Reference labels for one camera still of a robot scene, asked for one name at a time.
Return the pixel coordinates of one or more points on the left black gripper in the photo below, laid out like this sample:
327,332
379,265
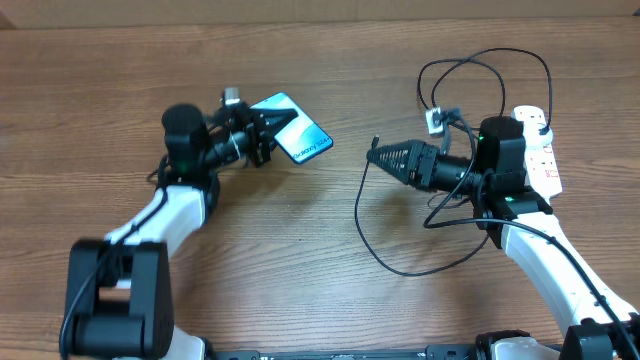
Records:
260,139

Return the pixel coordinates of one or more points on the white charger plug adapter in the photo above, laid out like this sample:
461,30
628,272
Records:
537,136

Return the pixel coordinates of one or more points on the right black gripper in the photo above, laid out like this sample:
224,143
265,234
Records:
412,153

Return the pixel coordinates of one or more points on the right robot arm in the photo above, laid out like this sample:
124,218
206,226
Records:
509,207

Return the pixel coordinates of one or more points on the Samsung Galaxy smartphone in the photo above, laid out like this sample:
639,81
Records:
302,139

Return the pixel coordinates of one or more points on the white power strip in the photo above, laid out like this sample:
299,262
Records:
541,166

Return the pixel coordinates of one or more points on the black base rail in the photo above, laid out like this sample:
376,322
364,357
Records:
430,352

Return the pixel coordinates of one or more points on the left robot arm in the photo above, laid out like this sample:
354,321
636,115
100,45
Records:
119,302

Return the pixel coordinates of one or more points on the cardboard wall panel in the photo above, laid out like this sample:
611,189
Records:
62,14

